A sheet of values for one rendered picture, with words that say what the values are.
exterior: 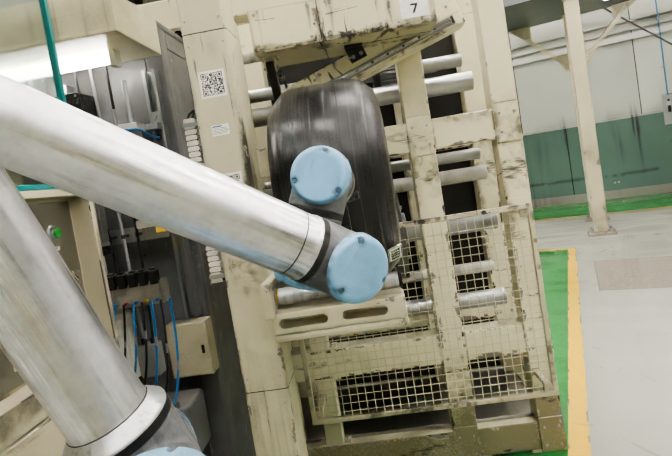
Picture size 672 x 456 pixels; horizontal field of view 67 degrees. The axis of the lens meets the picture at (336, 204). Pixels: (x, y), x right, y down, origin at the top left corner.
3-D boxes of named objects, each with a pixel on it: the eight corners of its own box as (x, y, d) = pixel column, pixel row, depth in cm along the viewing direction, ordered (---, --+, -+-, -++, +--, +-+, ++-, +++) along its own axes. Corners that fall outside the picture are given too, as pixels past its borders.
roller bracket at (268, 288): (264, 322, 134) (258, 285, 133) (289, 287, 173) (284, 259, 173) (277, 320, 133) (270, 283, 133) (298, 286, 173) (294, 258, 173)
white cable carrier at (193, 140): (211, 283, 147) (182, 119, 144) (216, 279, 152) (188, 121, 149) (226, 281, 147) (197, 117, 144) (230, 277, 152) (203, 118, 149)
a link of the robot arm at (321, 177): (280, 200, 76) (295, 135, 76) (294, 205, 88) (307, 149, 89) (341, 214, 75) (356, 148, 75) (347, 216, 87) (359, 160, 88)
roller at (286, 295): (278, 303, 141) (274, 307, 137) (275, 287, 141) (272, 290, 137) (402, 285, 139) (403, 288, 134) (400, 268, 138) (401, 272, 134)
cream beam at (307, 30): (253, 54, 166) (245, 9, 166) (268, 70, 191) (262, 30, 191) (438, 20, 161) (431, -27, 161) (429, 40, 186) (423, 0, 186)
